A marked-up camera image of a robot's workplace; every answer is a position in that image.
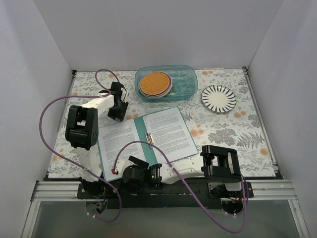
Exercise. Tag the silver folder clip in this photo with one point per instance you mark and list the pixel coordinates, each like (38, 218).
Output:
(149, 139)

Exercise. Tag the teal plastic folder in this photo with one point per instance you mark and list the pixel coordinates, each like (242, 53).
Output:
(152, 155)

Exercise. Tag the printed paper sheet top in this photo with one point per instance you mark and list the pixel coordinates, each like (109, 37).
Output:
(112, 139)

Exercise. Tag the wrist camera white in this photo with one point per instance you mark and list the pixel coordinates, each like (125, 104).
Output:
(120, 166)
(124, 94)

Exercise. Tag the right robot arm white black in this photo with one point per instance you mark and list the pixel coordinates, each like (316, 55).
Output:
(218, 163)

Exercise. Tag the printed paper stack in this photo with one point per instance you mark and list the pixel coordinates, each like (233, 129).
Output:
(170, 134)

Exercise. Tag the clear teal plastic container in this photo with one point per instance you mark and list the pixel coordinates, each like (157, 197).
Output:
(183, 77)

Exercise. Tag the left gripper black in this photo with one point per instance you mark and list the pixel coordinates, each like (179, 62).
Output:
(118, 110)

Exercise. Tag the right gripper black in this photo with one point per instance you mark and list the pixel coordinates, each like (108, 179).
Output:
(136, 164)

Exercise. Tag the blue striped white plate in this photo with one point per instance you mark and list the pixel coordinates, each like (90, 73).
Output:
(218, 99)

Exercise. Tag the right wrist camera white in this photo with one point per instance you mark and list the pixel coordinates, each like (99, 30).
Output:
(120, 166)

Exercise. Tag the orange woven round coaster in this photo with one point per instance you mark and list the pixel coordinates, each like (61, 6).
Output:
(155, 84)

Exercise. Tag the aluminium frame rail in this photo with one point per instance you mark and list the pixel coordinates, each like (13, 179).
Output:
(67, 190)

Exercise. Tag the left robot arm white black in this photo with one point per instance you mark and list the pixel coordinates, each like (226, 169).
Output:
(82, 131)

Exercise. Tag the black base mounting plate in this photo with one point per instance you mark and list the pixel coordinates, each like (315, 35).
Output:
(211, 195)

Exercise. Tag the floral patterned table mat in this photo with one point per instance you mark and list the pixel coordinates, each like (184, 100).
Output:
(240, 129)

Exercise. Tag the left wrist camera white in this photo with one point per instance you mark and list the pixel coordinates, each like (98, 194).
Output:
(124, 94)

